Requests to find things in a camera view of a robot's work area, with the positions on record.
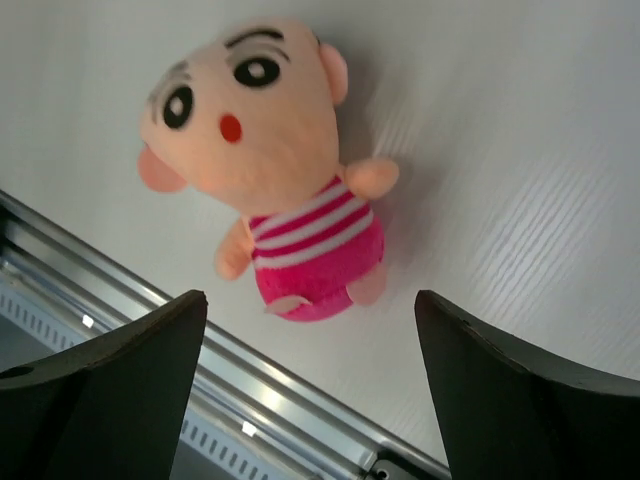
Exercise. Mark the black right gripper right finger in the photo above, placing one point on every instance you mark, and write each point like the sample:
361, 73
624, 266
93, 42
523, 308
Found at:
508, 409

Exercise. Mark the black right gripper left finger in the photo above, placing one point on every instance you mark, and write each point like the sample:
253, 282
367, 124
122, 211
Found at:
115, 395

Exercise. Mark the pink black-haired boy doll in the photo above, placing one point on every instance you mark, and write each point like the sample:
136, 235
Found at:
250, 120

